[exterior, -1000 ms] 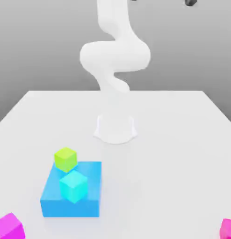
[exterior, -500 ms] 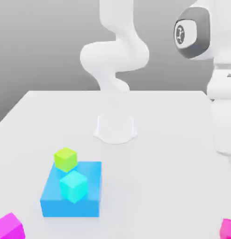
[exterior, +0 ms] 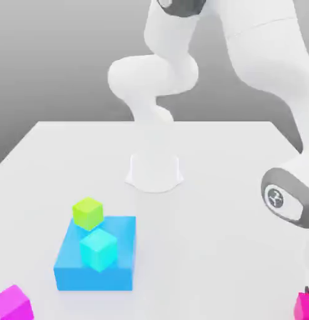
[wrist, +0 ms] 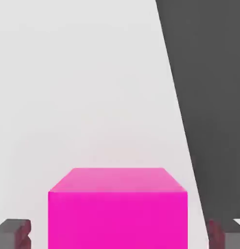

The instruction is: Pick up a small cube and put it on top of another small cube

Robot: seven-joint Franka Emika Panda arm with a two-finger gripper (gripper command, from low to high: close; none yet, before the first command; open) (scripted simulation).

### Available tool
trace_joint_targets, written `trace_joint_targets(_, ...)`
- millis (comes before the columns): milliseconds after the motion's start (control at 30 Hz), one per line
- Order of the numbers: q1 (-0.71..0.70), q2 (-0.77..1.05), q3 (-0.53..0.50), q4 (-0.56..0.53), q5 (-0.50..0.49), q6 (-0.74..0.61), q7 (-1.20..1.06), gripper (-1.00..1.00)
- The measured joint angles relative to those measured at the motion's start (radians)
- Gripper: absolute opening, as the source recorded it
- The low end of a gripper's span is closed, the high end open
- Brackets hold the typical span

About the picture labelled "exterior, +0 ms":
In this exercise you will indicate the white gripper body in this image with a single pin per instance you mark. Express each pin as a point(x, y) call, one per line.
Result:
point(307, 290)

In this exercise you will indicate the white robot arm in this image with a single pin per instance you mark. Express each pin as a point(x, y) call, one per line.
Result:
point(264, 50)

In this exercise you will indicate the small pink cube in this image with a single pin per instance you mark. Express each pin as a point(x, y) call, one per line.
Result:
point(302, 308)

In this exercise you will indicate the small cyan cube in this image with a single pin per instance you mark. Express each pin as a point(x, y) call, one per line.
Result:
point(98, 250)

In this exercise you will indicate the small lime green cube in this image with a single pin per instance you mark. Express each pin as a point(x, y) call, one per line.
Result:
point(87, 213)

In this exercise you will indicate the small magenta cube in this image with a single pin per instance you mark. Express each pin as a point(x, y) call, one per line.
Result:
point(12, 305)

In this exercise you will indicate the large blue box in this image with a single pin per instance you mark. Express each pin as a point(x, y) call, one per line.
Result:
point(119, 277)

